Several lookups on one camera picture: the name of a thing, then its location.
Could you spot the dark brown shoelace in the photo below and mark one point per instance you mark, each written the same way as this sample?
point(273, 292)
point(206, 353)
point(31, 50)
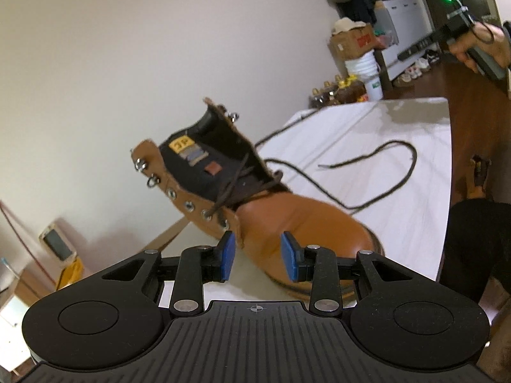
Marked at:
point(411, 155)

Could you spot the wooden stick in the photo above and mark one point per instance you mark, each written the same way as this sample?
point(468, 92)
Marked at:
point(18, 231)

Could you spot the person's leg in black pants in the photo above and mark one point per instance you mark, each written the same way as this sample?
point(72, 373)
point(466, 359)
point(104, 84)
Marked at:
point(475, 247)

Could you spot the group of cooking oil bottles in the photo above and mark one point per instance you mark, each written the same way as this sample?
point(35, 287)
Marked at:
point(339, 91)

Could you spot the white shoe cabinet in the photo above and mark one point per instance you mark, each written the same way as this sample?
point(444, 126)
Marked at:
point(407, 20)

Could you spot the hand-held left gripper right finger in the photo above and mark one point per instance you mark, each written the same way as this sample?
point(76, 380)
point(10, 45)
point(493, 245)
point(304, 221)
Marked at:
point(288, 257)

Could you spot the white plastic bucket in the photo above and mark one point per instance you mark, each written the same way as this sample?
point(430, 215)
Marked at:
point(365, 75)

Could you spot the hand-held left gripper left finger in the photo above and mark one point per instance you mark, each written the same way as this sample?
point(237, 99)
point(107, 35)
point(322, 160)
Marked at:
point(227, 255)

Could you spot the person's right hand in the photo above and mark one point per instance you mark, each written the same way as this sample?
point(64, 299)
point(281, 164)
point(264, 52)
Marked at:
point(497, 46)

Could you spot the brown cardboard box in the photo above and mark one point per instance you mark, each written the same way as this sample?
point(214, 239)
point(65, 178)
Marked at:
point(353, 42)

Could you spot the tan leather boot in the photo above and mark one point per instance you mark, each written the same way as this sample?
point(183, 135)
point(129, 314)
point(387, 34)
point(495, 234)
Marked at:
point(303, 223)

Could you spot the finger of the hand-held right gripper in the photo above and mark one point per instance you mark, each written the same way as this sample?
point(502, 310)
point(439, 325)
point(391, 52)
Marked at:
point(423, 44)

